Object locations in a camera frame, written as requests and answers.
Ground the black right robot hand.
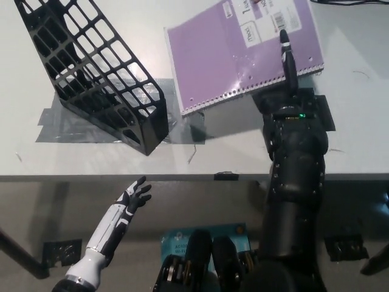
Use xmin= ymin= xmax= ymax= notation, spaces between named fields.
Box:
xmin=253 ymin=29 xmax=320 ymax=120

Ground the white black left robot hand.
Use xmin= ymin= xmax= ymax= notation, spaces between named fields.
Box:
xmin=86 ymin=176 xmax=152 ymax=262

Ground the purple spiral notebook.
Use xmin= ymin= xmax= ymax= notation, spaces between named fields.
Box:
xmin=163 ymin=0 xmax=323 ymax=118

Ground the black mesh file shelf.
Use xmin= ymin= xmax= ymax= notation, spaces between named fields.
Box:
xmin=13 ymin=0 xmax=170 ymax=158

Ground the black tape square patch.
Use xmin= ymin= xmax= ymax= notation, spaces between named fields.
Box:
xmin=303 ymin=88 xmax=336 ymax=133

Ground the teal cardboard box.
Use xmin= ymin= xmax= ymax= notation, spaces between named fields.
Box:
xmin=160 ymin=223 xmax=253 ymax=259

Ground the black floor tape patch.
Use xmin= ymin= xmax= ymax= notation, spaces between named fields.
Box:
xmin=42 ymin=238 xmax=83 ymax=268
xmin=324 ymin=232 xmax=370 ymax=262

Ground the black table leg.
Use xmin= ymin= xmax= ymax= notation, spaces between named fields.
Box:
xmin=360 ymin=243 xmax=389 ymax=276
xmin=0 ymin=226 xmax=50 ymax=279

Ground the black cable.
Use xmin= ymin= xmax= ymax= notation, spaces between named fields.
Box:
xmin=309 ymin=0 xmax=389 ymax=5

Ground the grey duct tape patch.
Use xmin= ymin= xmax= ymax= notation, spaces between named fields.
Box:
xmin=35 ymin=77 xmax=207 ymax=144

